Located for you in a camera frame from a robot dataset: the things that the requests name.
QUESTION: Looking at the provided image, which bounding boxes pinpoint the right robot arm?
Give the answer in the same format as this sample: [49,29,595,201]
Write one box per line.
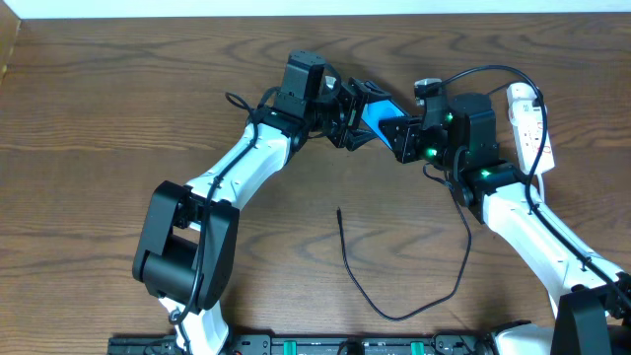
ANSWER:
[362,83,630,354]

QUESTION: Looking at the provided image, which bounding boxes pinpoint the black charger cable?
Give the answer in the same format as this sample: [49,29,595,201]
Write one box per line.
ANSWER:
[336,162,473,322]

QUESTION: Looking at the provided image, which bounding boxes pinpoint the white power strip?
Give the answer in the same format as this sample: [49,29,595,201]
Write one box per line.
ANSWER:
[513,118,555,175]

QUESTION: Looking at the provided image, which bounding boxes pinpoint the white charger adapter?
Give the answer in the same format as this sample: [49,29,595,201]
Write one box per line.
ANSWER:
[506,82,542,126]

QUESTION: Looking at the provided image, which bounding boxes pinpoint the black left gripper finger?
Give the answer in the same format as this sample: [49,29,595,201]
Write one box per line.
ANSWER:
[344,129,378,152]
[349,78,391,104]

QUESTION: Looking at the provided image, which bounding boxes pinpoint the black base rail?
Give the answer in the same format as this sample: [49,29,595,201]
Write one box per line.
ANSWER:
[105,334,497,355]

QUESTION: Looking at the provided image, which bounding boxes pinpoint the blue smartphone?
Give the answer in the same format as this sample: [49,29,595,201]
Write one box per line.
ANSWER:
[361,100,408,149]

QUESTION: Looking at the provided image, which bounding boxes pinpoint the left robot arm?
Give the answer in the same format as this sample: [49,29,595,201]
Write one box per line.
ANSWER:
[132,50,402,354]

